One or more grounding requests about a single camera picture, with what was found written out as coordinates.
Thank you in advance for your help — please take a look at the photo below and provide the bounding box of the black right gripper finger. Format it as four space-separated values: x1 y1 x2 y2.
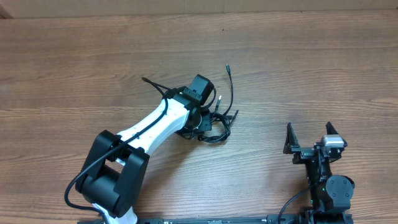
325 121 338 135
283 123 299 154

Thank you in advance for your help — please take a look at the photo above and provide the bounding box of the thick black USB cable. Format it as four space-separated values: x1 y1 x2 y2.
177 95 239 144

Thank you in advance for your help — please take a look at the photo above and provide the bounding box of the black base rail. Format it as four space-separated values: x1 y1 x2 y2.
137 214 353 224

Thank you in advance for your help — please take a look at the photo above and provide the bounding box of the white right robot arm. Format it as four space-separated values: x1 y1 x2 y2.
277 122 355 223

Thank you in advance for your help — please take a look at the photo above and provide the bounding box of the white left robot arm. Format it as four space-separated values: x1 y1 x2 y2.
72 87 213 223

